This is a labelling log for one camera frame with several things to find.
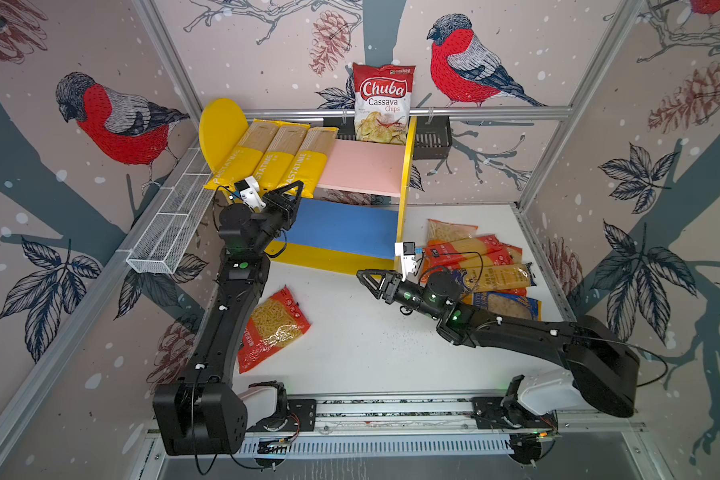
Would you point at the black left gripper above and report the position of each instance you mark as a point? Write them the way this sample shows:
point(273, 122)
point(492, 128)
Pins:
point(278, 203)

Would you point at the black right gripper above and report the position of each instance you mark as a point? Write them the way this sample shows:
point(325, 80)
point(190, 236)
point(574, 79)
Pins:
point(368, 276)

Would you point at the yellow Pastatime spaghetti bag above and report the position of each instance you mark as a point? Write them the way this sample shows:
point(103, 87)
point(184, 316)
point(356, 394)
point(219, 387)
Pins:
point(279, 154)
point(310, 160)
point(243, 159)

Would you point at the red spaghetti bag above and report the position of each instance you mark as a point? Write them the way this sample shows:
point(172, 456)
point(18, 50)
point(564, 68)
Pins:
point(468, 249)

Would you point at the blue spaghetti bag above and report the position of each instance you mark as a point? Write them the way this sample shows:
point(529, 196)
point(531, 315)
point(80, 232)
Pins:
point(495, 278)

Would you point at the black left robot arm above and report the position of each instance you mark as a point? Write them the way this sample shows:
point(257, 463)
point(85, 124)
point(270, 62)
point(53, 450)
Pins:
point(199, 413)

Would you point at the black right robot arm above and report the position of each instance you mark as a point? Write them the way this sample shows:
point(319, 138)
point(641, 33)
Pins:
point(595, 367)

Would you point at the yellow pink blue shelf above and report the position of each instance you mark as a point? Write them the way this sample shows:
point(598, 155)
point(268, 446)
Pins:
point(342, 237)

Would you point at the red short pasta bag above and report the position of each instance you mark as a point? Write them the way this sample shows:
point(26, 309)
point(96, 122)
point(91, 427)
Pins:
point(516, 252)

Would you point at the blue orange pasta bag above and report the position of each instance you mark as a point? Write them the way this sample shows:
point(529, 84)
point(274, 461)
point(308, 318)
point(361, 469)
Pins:
point(506, 304)

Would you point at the orange macaroni bag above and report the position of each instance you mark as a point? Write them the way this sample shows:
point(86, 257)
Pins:
point(443, 232)

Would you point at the red macaroni bag left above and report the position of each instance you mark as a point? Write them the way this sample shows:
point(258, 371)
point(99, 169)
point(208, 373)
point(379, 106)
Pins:
point(274, 324)

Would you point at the Chuba cassava chips bag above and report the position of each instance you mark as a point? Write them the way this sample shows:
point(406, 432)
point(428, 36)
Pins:
point(382, 102)

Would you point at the white wire basket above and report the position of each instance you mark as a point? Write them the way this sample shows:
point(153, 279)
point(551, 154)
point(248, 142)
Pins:
point(162, 245)

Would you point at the black wall basket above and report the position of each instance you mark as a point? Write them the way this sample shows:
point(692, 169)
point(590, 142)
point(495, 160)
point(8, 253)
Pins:
point(433, 137)

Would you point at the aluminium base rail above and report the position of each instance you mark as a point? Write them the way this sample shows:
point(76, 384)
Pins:
point(346, 426)

